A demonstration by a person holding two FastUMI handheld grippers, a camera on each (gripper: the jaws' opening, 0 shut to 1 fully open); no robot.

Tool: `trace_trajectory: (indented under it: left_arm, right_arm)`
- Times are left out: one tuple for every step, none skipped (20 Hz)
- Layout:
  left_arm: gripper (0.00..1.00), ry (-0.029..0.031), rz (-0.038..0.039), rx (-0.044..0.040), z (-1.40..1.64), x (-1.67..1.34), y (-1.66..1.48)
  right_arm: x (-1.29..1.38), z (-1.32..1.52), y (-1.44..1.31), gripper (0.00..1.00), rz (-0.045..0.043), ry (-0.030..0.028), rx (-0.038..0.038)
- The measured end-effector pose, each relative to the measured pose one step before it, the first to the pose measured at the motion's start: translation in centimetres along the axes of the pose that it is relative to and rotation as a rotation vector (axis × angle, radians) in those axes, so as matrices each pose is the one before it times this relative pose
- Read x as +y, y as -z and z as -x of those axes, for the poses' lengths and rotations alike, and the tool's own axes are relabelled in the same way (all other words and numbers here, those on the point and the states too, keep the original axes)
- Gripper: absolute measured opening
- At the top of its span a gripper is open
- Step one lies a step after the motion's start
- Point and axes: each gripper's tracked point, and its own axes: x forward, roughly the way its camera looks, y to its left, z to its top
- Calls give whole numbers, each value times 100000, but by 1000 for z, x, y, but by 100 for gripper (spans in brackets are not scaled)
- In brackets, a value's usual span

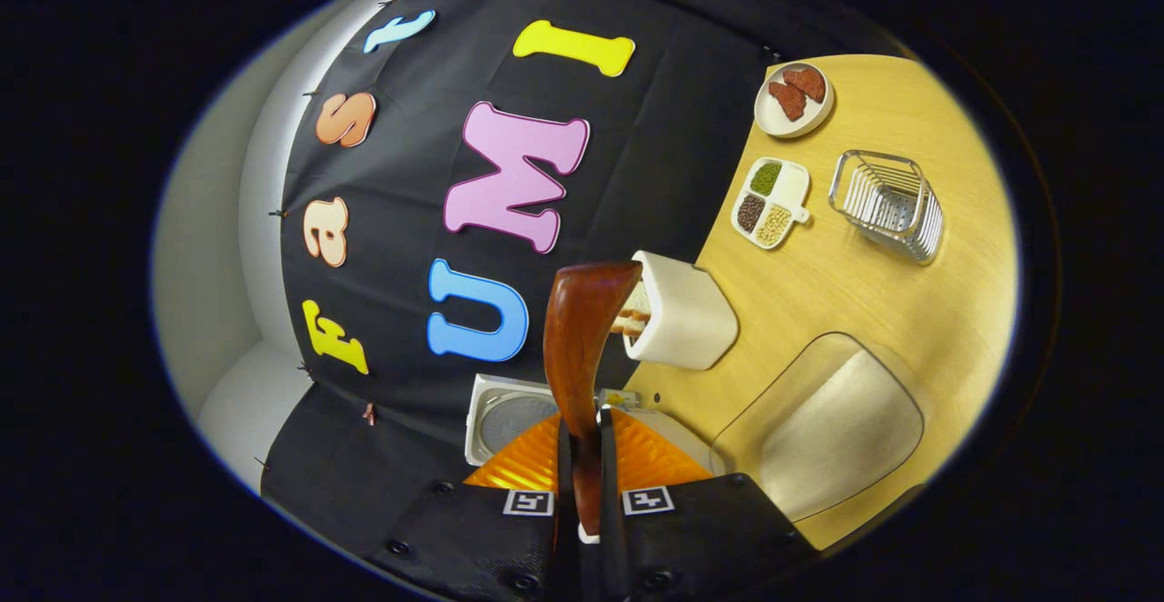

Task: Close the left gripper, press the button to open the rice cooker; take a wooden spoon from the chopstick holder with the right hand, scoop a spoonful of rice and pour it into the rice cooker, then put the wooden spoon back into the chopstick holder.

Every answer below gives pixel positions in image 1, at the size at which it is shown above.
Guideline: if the white round plate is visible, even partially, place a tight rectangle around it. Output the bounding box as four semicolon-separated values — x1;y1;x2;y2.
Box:
754;61;835;139

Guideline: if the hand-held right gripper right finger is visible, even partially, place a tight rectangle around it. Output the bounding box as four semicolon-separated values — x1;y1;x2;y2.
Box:
596;406;819;602

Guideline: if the black backdrop cloth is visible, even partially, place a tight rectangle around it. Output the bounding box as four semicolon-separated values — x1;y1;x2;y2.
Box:
259;0;910;557

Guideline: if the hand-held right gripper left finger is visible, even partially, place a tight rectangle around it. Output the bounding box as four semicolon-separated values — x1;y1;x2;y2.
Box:
373;411;578;602

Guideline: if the clear container of rice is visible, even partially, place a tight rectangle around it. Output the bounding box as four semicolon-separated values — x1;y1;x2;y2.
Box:
709;332;926;523

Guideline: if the white rice cooker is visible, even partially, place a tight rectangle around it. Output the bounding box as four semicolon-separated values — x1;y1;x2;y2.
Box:
464;373;719;476

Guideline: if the brown wooden spoon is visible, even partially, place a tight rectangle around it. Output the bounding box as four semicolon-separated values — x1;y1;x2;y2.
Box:
543;261;644;537

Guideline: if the metal wire chopstick holder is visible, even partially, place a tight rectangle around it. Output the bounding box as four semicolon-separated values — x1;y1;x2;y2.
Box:
828;149;945;265

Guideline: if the white divided dish of beans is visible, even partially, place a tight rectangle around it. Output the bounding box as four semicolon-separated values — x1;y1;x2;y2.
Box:
731;156;812;251

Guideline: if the white toaster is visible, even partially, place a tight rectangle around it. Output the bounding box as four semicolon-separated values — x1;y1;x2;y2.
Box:
623;250;739;371

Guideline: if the red meat piece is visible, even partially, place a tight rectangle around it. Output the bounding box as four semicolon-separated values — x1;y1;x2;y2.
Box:
784;66;828;104
768;80;808;123

